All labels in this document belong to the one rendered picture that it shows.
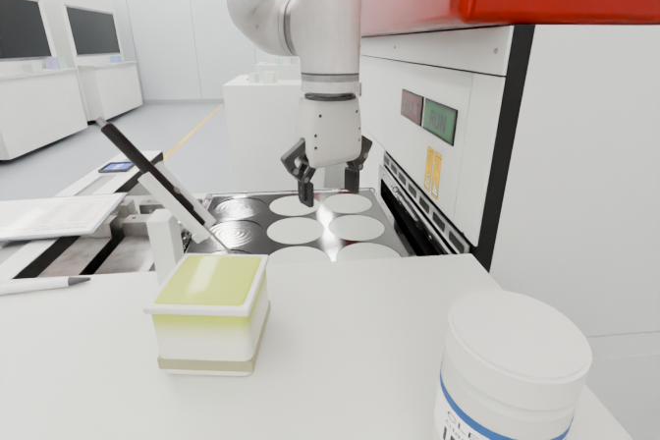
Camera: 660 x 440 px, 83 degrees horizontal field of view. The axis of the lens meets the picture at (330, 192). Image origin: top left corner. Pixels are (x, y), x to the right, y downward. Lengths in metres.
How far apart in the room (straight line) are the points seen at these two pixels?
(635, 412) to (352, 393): 0.60
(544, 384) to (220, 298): 0.20
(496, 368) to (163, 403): 0.23
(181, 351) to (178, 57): 8.55
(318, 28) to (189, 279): 0.35
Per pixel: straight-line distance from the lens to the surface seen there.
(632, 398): 0.81
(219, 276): 0.31
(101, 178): 0.86
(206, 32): 8.65
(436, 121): 0.57
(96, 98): 6.99
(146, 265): 0.66
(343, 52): 0.52
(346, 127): 0.56
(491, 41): 0.46
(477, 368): 0.22
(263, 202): 0.78
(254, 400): 0.31
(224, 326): 0.29
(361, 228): 0.67
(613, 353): 0.72
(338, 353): 0.34
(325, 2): 0.52
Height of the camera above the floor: 1.20
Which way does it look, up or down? 22 degrees down
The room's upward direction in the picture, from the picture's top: straight up
